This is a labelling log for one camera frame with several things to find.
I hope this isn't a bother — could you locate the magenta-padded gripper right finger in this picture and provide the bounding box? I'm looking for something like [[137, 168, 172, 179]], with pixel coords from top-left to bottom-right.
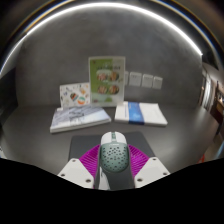
[[128, 143, 171, 189]]

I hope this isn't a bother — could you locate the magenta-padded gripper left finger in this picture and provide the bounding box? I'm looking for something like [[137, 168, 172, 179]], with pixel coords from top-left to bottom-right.
[[57, 143, 102, 189]]

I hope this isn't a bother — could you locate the green and white computer mouse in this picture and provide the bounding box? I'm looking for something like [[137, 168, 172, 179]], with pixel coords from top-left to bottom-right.
[[99, 130, 131, 174]]

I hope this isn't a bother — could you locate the black mouse pad cat print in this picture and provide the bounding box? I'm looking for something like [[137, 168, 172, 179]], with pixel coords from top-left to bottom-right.
[[68, 130, 156, 191]]

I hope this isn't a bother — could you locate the grey striped cover book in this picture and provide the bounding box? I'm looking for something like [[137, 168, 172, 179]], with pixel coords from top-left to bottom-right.
[[49, 104, 112, 134]]

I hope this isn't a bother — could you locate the white book with blue band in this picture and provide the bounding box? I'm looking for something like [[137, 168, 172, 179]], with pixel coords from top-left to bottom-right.
[[114, 100, 169, 128]]

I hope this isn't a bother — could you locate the white card with colourful stickers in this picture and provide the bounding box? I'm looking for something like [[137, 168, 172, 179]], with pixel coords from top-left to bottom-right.
[[59, 82, 92, 109]]

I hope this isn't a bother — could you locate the green standing menu poster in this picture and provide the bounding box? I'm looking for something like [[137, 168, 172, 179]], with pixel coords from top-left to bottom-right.
[[88, 55, 127, 108]]

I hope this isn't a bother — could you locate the white wall socket plate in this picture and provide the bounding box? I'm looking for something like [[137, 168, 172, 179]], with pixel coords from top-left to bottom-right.
[[152, 76, 164, 90], [128, 71, 142, 88], [123, 70, 130, 87], [141, 73, 154, 89]]

